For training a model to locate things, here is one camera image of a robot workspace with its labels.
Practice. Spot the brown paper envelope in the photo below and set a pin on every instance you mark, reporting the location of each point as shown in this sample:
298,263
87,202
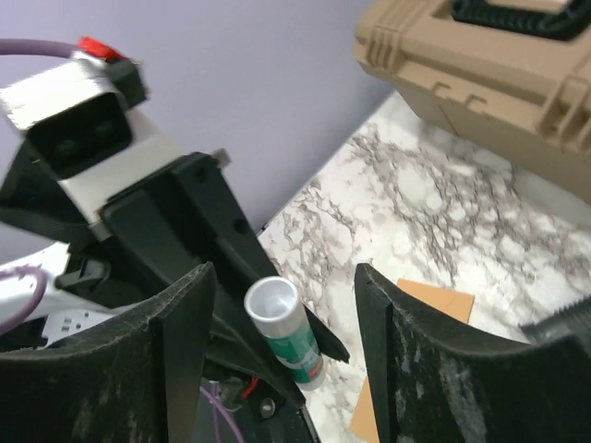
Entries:
402,330

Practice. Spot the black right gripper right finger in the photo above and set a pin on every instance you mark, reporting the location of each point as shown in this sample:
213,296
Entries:
537,390

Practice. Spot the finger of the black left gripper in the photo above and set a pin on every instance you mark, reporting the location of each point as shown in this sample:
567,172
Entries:
329,344

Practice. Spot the green white glue stick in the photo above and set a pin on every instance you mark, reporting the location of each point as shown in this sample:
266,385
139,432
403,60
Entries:
275,307

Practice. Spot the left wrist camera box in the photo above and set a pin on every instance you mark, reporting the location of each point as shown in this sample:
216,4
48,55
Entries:
83,138

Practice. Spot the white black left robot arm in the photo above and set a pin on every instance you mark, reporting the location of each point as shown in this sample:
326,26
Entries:
46,277

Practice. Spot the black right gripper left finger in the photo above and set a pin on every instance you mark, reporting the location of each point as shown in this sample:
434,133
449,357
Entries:
133,378

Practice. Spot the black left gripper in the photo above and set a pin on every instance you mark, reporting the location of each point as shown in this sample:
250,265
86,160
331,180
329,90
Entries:
160,228

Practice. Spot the tan plastic tool case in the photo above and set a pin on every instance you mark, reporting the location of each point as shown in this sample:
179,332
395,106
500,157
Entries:
511,76

